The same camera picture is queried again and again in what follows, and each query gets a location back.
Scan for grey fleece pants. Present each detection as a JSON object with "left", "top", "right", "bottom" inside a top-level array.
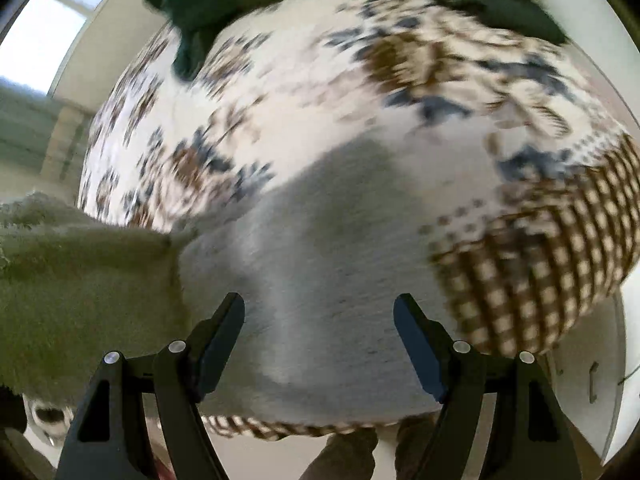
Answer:
[{"left": 1, "top": 136, "right": 451, "bottom": 426}]

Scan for white waste bin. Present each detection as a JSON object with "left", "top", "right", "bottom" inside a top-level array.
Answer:
[{"left": 23, "top": 396, "right": 74, "bottom": 448}]

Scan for white nightstand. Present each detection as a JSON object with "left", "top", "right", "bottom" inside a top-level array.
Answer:
[{"left": 549, "top": 292, "right": 639, "bottom": 465}]

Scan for floral bed blanket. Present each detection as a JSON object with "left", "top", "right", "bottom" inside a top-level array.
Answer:
[{"left": 79, "top": 0, "right": 639, "bottom": 438}]

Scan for left green curtain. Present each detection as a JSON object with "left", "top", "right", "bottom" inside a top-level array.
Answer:
[{"left": 1, "top": 80, "right": 93, "bottom": 190}]

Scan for window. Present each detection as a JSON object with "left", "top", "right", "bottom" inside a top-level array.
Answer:
[{"left": 1, "top": 0, "right": 103, "bottom": 93}]

